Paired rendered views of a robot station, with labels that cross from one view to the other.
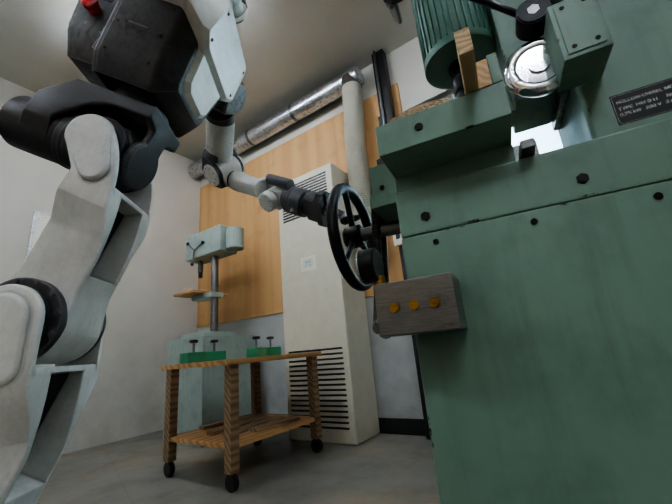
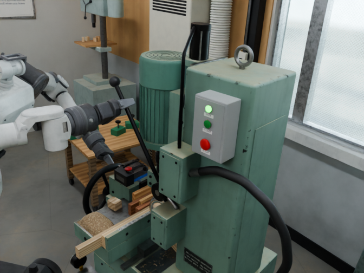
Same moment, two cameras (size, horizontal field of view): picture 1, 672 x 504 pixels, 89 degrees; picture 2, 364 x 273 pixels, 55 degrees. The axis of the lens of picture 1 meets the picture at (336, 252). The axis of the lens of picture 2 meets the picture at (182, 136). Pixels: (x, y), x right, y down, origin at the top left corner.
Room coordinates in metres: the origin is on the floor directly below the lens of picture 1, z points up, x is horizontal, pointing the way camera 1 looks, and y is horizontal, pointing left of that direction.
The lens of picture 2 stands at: (-0.35, -0.75, 1.75)
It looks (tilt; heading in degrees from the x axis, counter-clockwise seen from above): 25 degrees down; 17
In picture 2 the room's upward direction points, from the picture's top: 3 degrees clockwise
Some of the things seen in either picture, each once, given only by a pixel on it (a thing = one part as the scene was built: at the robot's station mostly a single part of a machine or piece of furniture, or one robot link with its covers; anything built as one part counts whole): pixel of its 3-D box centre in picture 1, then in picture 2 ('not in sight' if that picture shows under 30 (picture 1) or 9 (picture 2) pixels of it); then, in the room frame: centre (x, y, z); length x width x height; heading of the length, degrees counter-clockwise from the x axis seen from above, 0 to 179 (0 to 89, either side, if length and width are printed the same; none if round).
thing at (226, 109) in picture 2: not in sight; (215, 126); (0.46, -0.59, 1.40); 0.10 x 0.06 x 0.16; 65
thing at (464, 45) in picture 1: (480, 144); (147, 213); (0.65, -0.33, 0.92); 0.60 x 0.02 x 0.04; 155
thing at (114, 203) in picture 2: not in sight; (114, 203); (0.66, -0.19, 0.92); 0.04 x 0.04 x 0.03; 70
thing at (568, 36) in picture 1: (574, 42); (168, 223); (0.50, -0.46, 1.02); 0.09 x 0.07 x 0.12; 155
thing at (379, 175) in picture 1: (403, 186); (131, 185); (0.81, -0.19, 0.91); 0.15 x 0.14 x 0.09; 155
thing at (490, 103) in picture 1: (440, 194); (144, 202); (0.78, -0.27, 0.87); 0.61 x 0.30 x 0.06; 155
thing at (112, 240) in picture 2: (499, 154); (170, 206); (0.71, -0.40, 0.93); 0.60 x 0.02 x 0.06; 155
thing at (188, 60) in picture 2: not in sight; (200, 53); (0.66, -0.49, 1.54); 0.08 x 0.08 x 0.17; 65
